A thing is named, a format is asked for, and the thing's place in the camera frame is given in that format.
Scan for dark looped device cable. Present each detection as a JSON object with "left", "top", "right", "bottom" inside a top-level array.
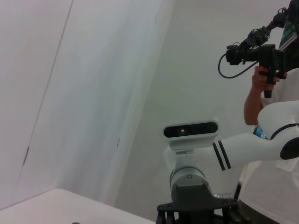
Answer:
[{"left": 218, "top": 52, "right": 258, "bottom": 79}]

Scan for black handheld teleoperation device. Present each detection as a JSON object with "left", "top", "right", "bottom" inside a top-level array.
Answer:
[{"left": 225, "top": 0, "right": 295, "bottom": 99}]

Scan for white person shirt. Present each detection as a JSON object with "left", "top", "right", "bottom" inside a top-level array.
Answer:
[{"left": 238, "top": 67, "right": 299, "bottom": 224}]

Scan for person hand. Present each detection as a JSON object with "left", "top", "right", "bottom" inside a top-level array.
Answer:
[{"left": 251, "top": 65, "right": 281, "bottom": 92}]

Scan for person forearm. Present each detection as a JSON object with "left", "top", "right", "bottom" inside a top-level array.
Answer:
[{"left": 243, "top": 86, "right": 266, "bottom": 126}]

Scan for green circuit board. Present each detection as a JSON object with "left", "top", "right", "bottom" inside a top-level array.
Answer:
[{"left": 278, "top": 13, "right": 299, "bottom": 51}]

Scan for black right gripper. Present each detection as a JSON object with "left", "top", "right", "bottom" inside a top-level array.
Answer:
[{"left": 155, "top": 183, "right": 253, "bottom": 224}]

